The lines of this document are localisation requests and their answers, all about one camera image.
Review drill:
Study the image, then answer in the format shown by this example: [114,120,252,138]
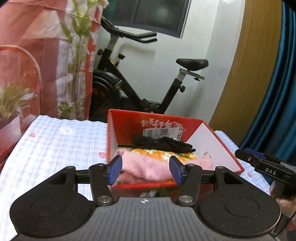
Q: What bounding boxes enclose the orange floral stuffed cloth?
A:
[131,149,198,163]

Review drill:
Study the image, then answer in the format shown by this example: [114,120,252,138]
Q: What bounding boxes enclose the pink knit scarf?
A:
[115,149,214,184]

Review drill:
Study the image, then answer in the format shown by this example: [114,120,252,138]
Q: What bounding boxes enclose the black knit gloves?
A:
[132,134,196,153]

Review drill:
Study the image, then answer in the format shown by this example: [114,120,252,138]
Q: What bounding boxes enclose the person's right hand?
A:
[269,180,296,232]

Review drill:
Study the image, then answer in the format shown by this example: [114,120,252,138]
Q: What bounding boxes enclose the teal curtain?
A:
[240,1,295,164]

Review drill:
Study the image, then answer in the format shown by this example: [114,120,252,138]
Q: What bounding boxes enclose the red strawberry cardboard box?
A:
[107,109,244,197]

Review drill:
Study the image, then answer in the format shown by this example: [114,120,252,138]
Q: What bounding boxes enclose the blue checked tablecloth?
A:
[0,114,271,241]

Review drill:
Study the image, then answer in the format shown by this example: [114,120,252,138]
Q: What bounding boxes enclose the black exercise bike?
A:
[89,16,209,122]

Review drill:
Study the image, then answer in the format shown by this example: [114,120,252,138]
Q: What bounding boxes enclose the wooden door panel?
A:
[209,1,282,145]

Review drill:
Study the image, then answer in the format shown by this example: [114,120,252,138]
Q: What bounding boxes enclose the red printed backdrop cloth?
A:
[1,1,108,164]

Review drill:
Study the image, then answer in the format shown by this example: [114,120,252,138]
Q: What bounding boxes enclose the dark window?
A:
[103,0,191,38]

